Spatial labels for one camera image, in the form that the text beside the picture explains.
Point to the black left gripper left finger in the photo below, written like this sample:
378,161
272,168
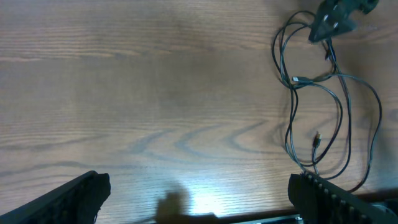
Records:
77,201

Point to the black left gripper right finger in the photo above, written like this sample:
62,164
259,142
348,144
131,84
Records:
319,201

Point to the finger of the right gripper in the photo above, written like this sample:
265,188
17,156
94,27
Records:
332,17

